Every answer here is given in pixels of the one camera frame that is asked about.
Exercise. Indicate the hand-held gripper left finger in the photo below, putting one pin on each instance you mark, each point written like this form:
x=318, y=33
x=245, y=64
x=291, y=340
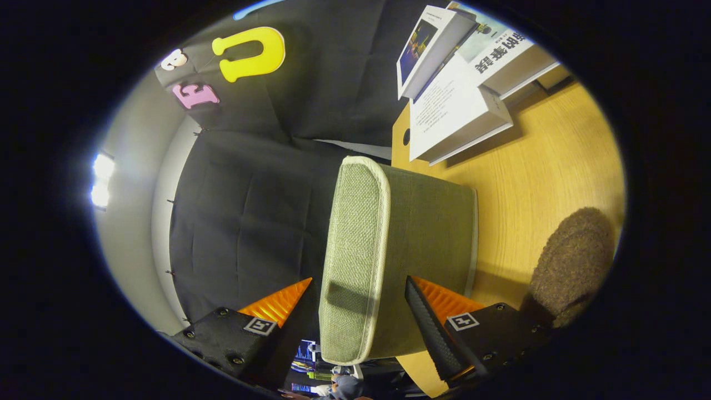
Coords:
x=289, y=333

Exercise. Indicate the small white book blue picture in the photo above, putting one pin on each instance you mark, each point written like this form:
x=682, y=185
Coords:
x=430, y=47

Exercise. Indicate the computer monitor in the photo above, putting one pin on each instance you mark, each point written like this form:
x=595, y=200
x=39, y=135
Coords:
x=304, y=355

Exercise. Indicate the white book with text cover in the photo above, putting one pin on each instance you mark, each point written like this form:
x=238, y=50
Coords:
x=450, y=108

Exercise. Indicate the ceiling light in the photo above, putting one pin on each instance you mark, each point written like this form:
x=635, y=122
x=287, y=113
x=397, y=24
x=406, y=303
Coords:
x=101, y=180

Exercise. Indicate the brown fuzzy shoe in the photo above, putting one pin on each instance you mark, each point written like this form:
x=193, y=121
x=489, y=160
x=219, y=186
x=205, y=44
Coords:
x=575, y=261

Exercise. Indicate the green fabric storage box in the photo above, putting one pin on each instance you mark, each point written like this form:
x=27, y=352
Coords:
x=422, y=233

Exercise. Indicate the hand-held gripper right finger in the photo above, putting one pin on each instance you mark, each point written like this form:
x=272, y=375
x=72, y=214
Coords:
x=433, y=333

